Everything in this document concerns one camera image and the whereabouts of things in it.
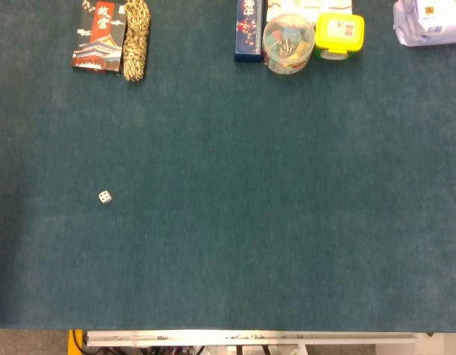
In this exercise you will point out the white die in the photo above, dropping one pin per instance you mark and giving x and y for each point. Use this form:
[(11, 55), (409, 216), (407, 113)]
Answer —
[(105, 197)]

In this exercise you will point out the black red palace picture box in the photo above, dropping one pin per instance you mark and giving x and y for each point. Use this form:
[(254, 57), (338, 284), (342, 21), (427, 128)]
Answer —
[(98, 40)]

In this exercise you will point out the teal felt table cloth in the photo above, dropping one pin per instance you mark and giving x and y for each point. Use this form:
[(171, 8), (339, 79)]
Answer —
[(250, 185)]

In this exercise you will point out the dark blue long box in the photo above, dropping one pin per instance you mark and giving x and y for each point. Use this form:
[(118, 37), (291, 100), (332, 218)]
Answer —
[(248, 33)]

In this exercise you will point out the clear tub of binder clips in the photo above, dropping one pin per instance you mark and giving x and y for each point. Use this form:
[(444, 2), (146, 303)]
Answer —
[(287, 44)]

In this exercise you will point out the white flat paper box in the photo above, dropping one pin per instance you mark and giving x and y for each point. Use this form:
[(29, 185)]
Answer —
[(309, 6)]

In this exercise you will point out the green container with yellow lid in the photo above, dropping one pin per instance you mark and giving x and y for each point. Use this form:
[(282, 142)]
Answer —
[(339, 33)]

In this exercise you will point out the white plastic tissue pack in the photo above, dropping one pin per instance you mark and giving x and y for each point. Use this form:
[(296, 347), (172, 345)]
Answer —
[(431, 26)]

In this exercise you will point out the yellow frame part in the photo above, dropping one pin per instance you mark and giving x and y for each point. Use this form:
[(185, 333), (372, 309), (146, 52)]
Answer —
[(71, 342)]

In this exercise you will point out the aluminium table rail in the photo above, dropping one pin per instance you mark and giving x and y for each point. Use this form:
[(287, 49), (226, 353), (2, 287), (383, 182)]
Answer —
[(250, 338)]

